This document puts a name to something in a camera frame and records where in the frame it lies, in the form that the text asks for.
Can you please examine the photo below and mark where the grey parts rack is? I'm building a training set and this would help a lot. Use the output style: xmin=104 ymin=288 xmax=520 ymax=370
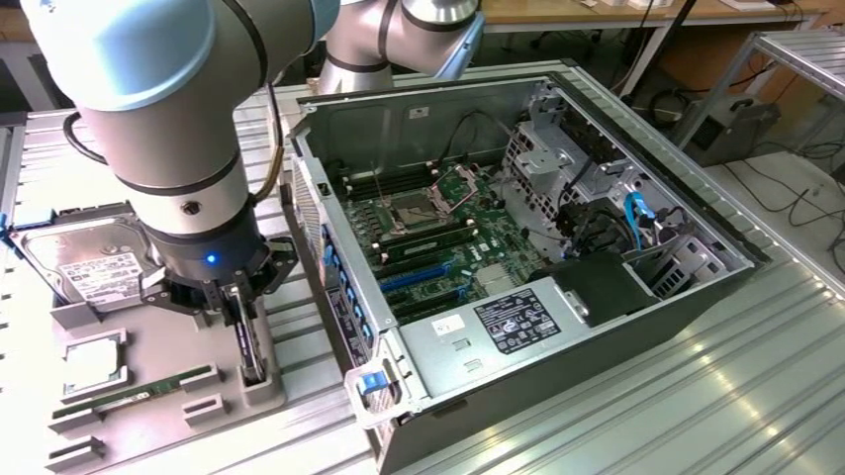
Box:
xmin=42 ymin=291 xmax=289 ymax=474

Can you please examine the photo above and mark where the silver chipset heatsink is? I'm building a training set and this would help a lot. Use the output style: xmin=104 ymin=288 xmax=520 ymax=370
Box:
xmin=472 ymin=268 xmax=525 ymax=299

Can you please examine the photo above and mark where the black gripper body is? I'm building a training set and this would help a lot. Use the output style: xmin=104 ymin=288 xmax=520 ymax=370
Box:
xmin=141 ymin=203 xmax=273 ymax=291

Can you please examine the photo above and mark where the metal disk bay cage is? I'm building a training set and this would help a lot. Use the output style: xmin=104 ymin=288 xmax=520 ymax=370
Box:
xmin=497 ymin=121 xmax=583 ymax=219

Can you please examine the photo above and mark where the blue data wire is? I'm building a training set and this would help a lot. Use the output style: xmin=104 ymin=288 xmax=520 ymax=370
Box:
xmin=620 ymin=191 xmax=658 ymax=254

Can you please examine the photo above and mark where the CPU socket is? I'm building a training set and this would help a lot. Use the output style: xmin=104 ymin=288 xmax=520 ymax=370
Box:
xmin=385 ymin=190 xmax=444 ymax=235

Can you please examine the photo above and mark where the metal socket cover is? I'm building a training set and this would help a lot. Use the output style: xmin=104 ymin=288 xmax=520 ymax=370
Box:
xmin=427 ymin=164 xmax=479 ymax=201

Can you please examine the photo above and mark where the green motherboard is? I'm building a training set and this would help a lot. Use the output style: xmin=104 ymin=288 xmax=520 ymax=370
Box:
xmin=339 ymin=165 xmax=553 ymax=324

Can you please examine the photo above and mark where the black wire bundle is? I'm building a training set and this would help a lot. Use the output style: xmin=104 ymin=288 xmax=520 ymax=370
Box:
xmin=556 ymin=200 xmax=636 ymax=259

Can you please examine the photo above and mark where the wooden desk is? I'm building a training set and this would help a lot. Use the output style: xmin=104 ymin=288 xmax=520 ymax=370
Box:
xmin=477 ymin=0 xmax=830 ymax=100

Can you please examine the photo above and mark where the metal slat frame table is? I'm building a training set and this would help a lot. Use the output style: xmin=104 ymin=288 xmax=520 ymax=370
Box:
xmin=675 ymin=30 xmax=845 ymax=150

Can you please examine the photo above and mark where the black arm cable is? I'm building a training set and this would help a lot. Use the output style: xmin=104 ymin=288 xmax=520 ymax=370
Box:
xmin=61 ymin=82 xmax=288 ymax=205

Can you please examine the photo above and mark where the silver CPU chip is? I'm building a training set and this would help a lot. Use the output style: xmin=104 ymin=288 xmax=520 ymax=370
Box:
xmin=62 ymin=339 xmax=125 ymax=393

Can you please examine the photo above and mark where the coiled black floor cable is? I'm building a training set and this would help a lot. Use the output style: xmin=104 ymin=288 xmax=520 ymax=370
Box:
xmin=648 ymin=88 xmax=688 ymax=124

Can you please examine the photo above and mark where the open black PC case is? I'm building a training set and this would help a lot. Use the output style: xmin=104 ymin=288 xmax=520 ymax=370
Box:
xmin=280 ymin=68 xmax=774 ymax=475

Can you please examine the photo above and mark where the black installed RAM stick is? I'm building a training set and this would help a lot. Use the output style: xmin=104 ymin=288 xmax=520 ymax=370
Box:
xmin=373 ymin=222 xmax=479 ymax=262

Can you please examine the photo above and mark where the black case wire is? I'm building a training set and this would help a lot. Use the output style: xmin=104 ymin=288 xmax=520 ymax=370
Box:
xmin=441 ymin=110 xmax=513 ymax=166

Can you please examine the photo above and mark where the blue expansion slot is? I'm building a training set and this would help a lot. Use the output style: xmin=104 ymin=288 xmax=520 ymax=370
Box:
xmin=379 ymin=262 xmax=452 ymax=295

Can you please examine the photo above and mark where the silver hard disk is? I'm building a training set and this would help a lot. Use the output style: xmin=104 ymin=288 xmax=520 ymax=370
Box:
xmin=17 ymin=201 xmax=168 ymax=312

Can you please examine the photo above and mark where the black expansion slot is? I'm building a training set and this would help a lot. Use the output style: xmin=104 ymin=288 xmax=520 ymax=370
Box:
xmin=389 ymin=288 xmax=467 ymax=319

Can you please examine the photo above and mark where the green RAM stick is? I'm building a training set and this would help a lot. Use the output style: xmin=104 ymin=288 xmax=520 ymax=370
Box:
xmin=52 ymin=367 xmax=213 ymax=420

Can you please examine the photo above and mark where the grey power supply unit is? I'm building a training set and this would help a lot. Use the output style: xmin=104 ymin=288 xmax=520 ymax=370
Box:
xmin=393 ymin=274 xmax=589 ymax=400

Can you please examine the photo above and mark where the grey box with handle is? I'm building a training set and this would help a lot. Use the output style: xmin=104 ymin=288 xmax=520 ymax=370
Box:
xmin=684 ymin=96 xmax=784 ymax=168

